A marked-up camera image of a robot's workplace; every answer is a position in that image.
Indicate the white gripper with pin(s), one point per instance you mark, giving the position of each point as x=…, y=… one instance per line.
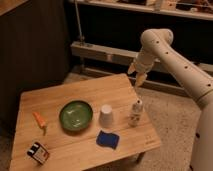
x=143, y=63

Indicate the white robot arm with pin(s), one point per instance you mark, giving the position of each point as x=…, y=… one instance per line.
x=200, y=89

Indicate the grey metal shelf beam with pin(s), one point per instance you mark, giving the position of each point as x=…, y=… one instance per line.
x=110, y=55

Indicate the white small bottle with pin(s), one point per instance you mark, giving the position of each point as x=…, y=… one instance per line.
x=135, y=114

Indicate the metal vertical pole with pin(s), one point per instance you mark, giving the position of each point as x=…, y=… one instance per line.
x=81, y=37

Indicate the blue sponge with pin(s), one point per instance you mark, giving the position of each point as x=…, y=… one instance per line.
x=107, y=139

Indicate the green round plate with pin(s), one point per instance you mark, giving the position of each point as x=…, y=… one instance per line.
x=76, y=115

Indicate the wooden low table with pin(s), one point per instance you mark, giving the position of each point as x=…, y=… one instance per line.
x=78, y=151

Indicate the orange toy carrot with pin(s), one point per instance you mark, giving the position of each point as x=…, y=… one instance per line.
x=41, y=122

